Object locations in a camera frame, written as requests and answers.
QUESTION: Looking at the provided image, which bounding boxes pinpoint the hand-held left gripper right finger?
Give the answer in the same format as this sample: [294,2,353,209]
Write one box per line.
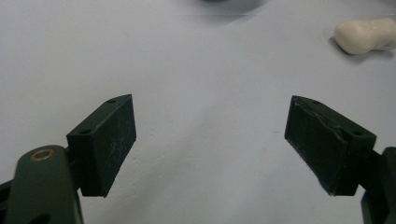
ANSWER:
[284,94,377,197]

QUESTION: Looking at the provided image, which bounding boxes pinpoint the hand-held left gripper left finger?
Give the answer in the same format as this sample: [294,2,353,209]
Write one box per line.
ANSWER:
[65,93,137,198]

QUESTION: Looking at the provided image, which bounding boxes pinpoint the cream peanut-shaped object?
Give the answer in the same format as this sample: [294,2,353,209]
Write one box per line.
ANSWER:
[333,17,396,56]

